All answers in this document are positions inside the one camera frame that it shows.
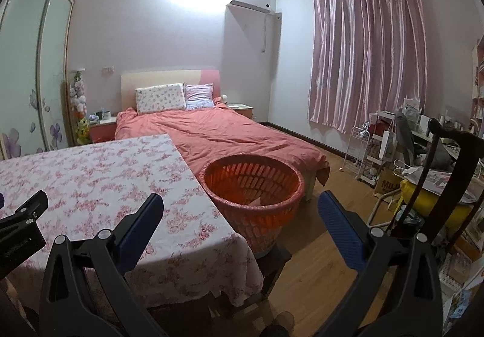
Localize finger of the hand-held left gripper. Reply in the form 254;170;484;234
0;190;49;234

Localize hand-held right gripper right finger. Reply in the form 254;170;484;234
317;190;444;337

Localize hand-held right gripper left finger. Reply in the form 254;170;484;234
44;192;171;337

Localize orange plastic basket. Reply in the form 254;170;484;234
200;155;305;258

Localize pink floral tablecloth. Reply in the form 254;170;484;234
0;134;264;309

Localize cardboard box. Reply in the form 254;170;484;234
374;167;403;198

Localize black stool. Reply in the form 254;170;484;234
223;242;293;307

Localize white trolley cart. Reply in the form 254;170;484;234
363;112;397;186

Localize yellow plush toy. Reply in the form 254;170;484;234
77;118;91;145

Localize yellow cushion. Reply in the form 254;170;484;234
401;178;473;228

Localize white paper bag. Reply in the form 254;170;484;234
380;129;397;161

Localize orange bedside table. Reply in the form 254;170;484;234
89;116;118;143

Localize printed magazine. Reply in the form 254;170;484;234
403;165;482;203

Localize hanging plush toys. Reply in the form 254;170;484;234
69;71;88;118

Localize cluttered desk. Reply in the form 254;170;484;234
403;103;484;156

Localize white floral pillow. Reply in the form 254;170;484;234
135;83;187;114

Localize bed with pink duvet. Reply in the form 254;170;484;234
114;70;329;201

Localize wardrobe with flower doors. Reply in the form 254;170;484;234
0;0;74;161

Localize pile of paper cartons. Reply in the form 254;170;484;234
442;246;484;327

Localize pink striped pillow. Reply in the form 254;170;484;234
184;83;214;110

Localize dark wooden chair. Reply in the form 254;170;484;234
393;118;484;258

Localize wooden bedside table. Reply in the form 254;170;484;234
227;103;254;120

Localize pink curtain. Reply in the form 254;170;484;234
308;0;428;134

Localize white bookshelf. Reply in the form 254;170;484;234
469;38;484;133

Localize white pipe cover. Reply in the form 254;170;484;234
263;12;282;52

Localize white air conditioner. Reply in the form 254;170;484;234
232;0;272;13

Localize white tube frame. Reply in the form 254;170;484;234
367;186;401;226

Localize white wire rack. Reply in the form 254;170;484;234
343;126;370;179

